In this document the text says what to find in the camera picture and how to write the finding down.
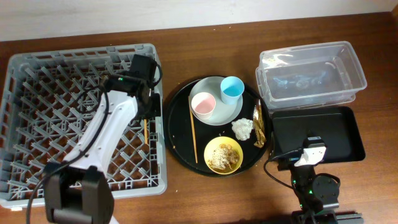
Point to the yellow bowl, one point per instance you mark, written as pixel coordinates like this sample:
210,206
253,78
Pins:
214,143

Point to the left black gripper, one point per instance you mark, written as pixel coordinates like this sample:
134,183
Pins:
152,106

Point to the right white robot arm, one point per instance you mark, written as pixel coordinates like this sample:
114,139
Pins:
317,193

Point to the clear plastic bin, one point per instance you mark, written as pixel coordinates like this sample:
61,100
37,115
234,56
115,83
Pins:
309,76

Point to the black rectangular waste tray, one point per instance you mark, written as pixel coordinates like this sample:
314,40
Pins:
336,126

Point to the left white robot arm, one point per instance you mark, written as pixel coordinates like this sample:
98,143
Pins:
76,190

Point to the light blue plastic cup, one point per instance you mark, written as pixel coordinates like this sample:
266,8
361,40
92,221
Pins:
231,90

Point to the round black serving tray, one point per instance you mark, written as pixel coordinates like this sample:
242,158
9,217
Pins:
178,134

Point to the gold foil wrapper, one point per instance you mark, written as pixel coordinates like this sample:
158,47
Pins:
258,125

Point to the grey plastic dishwasher rack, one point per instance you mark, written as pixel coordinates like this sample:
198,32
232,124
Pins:
40,122

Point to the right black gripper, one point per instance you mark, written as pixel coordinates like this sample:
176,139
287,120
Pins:
285,163

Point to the white paper napkin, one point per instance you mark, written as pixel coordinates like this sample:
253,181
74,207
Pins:
242,128

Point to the light grey round plate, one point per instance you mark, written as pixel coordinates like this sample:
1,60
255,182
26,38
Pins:
223,113

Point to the food scraps and rice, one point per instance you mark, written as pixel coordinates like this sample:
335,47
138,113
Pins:
223,158

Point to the pink plastic cup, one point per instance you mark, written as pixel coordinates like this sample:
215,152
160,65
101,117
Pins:
203,105

